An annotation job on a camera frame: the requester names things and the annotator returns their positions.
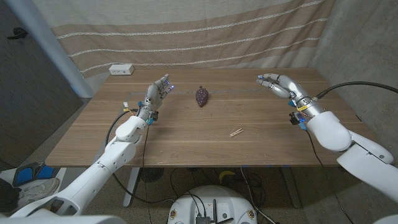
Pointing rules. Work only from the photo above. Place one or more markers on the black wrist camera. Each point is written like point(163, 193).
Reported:
point(155, 115)
point(295, 118)

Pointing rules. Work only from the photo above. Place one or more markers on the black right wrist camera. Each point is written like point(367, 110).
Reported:
point(295, 118)

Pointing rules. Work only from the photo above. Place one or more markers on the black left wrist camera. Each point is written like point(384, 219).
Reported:
point(155, 115)

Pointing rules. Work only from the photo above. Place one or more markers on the dark grey wooden door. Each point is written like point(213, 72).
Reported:
point(31, 93)

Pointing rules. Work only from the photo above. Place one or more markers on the wooden clothespin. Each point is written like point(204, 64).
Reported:
point(236, 132)

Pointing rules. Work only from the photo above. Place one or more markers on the white sneaker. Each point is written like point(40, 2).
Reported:
point(40, 189)

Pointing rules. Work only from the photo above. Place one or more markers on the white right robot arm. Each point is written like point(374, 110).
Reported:
point(332, 130)

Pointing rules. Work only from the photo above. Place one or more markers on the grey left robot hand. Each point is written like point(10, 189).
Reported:
point(154, 96)

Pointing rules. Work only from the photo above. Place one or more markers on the black round fan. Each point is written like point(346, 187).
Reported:
point(151, 174)

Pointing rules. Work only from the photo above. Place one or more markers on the black antenna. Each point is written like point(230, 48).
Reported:
point(214, 210)

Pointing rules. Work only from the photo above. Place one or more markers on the purple toy grapes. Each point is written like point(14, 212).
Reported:
point(202, 97)

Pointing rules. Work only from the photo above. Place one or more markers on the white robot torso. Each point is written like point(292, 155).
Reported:
point(217, 199)

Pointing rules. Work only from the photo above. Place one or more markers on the pale door frame post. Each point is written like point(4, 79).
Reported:
point(46, 40)

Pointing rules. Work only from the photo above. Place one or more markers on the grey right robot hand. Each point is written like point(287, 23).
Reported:
point(289, 87)

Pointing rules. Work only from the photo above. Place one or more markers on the blue black shoe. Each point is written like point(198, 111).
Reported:
point(25, 175)

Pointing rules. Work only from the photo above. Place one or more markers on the yellow banana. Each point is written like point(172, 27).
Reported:
point(226, 173)

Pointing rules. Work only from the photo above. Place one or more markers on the grey table leg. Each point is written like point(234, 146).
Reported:
point(292, 189)

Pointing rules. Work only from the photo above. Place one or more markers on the beige striped backdrop cloth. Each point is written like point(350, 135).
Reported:
point(186, 37)

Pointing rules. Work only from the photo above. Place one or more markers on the white power strip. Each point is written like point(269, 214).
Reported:
point(121, 69)

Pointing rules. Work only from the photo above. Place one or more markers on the white table leg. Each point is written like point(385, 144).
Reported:
point(131, 186)

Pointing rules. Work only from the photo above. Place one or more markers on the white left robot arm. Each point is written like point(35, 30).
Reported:
point(115, 155)

